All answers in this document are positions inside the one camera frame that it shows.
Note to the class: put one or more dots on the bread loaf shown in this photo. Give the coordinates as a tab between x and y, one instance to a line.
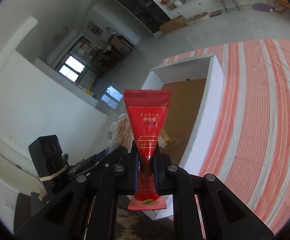
166	141

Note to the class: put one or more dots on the round cat scratcher bed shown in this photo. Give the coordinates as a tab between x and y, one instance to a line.
197	19

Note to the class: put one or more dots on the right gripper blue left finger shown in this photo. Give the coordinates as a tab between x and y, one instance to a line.
134	167

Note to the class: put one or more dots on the brown cardboard box floor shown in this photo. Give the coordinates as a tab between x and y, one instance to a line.
172	25

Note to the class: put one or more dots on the striped orange white tablecloth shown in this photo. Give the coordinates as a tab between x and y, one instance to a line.
250	147

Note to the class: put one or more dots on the black tall cabinet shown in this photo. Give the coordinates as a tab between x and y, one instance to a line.
147	12

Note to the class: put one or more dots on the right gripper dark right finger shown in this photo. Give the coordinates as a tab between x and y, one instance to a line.
157	168

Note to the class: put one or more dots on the red snack packet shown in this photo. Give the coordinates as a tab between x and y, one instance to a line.
147	110

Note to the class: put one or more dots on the white cardboard box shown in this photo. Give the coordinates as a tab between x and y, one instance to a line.
196	85

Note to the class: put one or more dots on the red flower vase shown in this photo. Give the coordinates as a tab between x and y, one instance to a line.
167	4

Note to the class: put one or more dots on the purple round floor mat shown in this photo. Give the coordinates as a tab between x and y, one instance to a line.
262	7

